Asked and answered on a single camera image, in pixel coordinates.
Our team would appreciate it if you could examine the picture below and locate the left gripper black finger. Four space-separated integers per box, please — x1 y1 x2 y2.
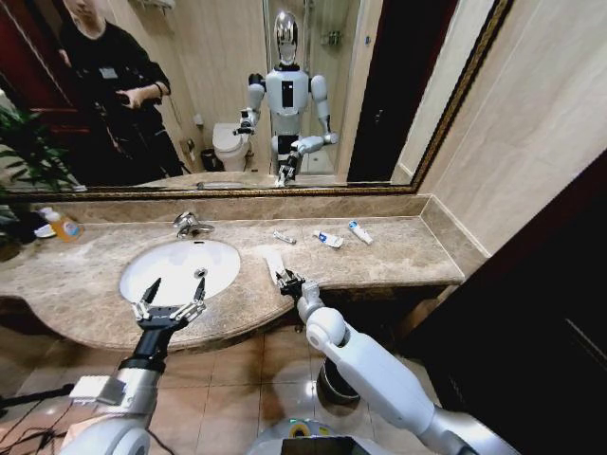
173 276 209 324
131 277 162 323

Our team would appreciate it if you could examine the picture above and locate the white paper trash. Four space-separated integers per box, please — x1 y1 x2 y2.
262 252 287 285

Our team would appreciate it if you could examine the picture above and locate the white round sink basin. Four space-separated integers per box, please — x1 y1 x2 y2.
118 239 243 307

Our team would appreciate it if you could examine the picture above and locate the dark round trash bin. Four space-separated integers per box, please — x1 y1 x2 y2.
314 358 362 405

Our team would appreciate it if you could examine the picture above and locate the white toothpaste tube red mark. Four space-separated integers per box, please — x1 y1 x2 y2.
312 229 345 249

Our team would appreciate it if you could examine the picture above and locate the chrome faucet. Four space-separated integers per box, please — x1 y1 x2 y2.
172 210 215 239

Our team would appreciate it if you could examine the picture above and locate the white toothpaste tube blue cap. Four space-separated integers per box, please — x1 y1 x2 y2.
348 220 375 246

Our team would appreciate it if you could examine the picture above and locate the orange soap bottle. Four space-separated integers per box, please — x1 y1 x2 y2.
40 207 86 244

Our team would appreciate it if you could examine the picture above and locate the green potted plant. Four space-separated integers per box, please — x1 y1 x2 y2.
0 198 46 263

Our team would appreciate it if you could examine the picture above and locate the white robot front shell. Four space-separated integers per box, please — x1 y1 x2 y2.
246 415 380 455

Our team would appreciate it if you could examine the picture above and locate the dark wooden door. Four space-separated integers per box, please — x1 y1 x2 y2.
402 150 607 455

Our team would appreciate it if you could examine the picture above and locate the black floor cable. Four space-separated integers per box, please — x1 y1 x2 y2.
0 382 80 455

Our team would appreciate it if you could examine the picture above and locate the gold framed wall mirror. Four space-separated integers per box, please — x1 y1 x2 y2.
0 0 516 201

